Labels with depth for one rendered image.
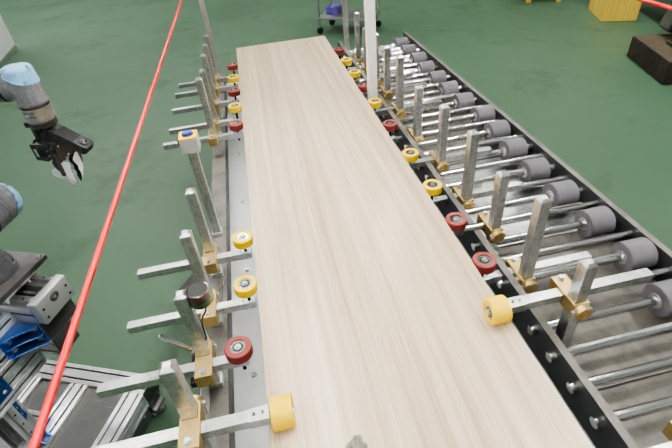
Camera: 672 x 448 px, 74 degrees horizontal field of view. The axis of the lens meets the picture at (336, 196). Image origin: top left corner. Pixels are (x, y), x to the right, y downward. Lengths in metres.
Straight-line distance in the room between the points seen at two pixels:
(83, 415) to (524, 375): 1.81
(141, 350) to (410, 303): 1.71
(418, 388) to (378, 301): 0.31
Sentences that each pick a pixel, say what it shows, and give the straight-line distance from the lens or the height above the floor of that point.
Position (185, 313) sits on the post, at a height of 1.06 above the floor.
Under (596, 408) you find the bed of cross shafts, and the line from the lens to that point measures 1.47.
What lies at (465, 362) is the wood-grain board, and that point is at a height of 0.90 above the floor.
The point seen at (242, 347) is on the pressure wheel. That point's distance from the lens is 1.42.
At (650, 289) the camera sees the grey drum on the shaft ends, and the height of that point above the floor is 0.82.
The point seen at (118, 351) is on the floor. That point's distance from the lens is 2.83.
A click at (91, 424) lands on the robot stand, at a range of 2.36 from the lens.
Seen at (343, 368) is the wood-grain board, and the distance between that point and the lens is 1.33.
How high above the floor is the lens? 2.02
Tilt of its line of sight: 36 degrees down
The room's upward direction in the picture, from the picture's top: 6 degrees counter-clockwise
